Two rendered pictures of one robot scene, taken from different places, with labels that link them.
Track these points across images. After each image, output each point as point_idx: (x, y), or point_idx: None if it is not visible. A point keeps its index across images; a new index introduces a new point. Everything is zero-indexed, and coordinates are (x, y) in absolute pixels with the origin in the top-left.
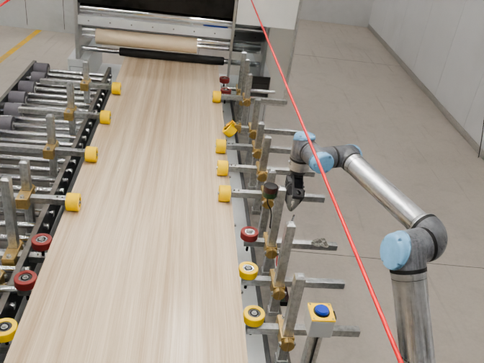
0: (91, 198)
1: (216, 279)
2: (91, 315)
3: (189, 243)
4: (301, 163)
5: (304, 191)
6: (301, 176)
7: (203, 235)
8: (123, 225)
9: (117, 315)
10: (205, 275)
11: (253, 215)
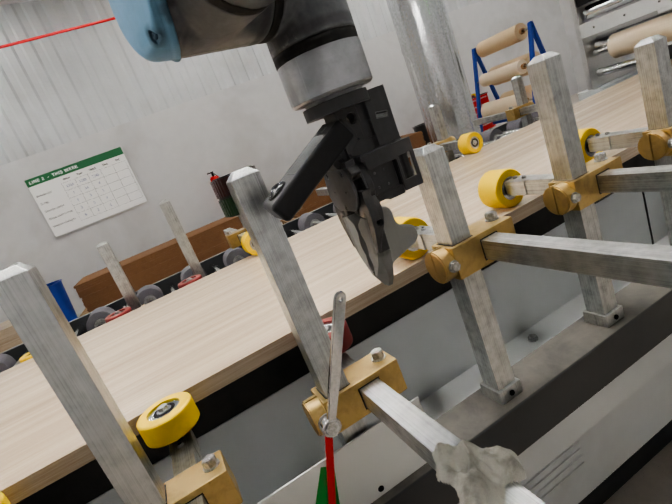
0: (292, 242)
1: (120, 401)
2: (40, 373)
3: (231, 321)
4: (275, 62)
5: (360, 193)
6: (328, 128)
7: (266, 314)
8: (247, 277)
9: (34, 386)
10: (131, 385)
11: (584, 326)
